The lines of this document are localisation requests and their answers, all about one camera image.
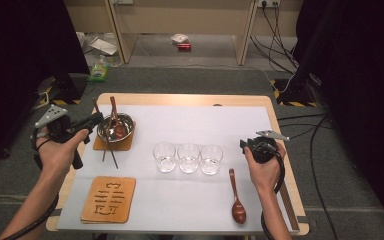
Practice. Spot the stainless steel bowl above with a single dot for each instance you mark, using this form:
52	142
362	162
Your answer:
128	123

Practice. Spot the clear drinking glass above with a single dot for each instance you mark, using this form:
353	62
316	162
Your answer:
164	156
211	160
188	158

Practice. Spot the small red can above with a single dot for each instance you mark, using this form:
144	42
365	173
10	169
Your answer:
184	47

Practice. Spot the white wall socket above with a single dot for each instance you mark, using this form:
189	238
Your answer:
270	3

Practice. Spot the crumpled white bag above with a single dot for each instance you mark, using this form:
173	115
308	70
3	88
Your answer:
179	38

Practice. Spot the row of wooden chopsticks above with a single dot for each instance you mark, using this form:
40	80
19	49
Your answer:
291	216

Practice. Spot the white paper box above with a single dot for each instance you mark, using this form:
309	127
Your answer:
104	46

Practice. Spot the white table mat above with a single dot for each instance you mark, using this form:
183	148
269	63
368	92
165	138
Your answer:
196	126

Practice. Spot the black curtain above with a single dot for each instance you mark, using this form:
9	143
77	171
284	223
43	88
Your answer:
20	66
363	100

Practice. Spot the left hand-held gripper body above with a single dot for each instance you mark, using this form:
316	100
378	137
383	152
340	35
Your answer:
60	128

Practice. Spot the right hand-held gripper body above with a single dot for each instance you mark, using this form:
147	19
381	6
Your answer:
266	150

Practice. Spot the person's left hand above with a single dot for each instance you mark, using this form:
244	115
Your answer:
58	156

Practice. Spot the brown wooden spoon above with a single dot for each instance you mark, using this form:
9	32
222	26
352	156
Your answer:
238	213
119	131

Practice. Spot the green plastic packet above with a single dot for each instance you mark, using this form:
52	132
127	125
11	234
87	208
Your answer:
97	73

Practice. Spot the black stand base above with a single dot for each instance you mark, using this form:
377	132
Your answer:
68	88
291	91

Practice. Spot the person's right hand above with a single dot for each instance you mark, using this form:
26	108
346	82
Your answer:
266	176

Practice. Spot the beige wooden desk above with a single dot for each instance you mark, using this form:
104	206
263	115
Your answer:
180	16

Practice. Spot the square wooden coaster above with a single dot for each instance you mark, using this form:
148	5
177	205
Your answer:
108	200
123	146

